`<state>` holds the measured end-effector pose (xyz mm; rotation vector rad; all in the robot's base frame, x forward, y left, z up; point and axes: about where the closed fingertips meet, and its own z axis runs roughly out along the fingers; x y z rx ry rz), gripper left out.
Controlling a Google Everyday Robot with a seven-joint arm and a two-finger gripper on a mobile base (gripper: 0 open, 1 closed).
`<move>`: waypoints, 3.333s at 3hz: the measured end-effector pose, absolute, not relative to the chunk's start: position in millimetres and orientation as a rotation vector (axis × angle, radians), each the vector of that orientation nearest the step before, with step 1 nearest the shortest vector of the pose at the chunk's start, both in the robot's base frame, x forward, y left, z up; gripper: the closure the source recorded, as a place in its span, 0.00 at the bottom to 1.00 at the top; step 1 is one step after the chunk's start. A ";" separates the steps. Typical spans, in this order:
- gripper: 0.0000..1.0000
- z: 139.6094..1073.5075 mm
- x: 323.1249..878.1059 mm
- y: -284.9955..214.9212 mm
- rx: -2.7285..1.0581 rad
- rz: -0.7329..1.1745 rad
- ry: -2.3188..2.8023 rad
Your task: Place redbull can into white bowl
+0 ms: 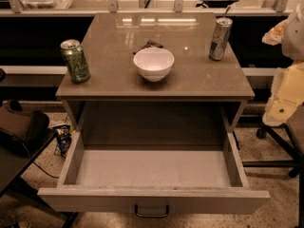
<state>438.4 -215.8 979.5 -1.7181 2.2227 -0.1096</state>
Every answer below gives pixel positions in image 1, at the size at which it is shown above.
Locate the dark snack wrapper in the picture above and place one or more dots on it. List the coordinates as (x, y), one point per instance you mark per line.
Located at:
(149, 44)

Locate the open grey drawer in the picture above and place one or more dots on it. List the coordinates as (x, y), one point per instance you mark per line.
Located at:
(181, 156)

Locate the black drawer handle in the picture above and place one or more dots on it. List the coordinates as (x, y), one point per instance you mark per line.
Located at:
(151, 212)

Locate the green soda can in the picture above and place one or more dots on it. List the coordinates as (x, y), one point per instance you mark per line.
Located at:
(74, 57)

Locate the silver blue redbull can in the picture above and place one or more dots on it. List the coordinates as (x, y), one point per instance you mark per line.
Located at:
(220, 38)

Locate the white bowl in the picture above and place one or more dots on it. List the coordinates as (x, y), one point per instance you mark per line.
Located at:
(154, 63)

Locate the crumpled blue snack bag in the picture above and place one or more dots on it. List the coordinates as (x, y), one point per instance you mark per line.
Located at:
(63, 137)

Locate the dark side table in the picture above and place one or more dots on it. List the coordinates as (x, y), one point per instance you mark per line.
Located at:
(12, 166)

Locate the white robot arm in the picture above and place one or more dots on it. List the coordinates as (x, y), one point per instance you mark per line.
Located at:
(287, 92)

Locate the black office chair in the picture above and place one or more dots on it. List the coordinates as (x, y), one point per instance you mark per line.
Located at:
(294, 128)

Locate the grey cabinet with counter top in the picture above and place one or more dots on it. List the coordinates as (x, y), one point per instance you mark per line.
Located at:
(154, 86)

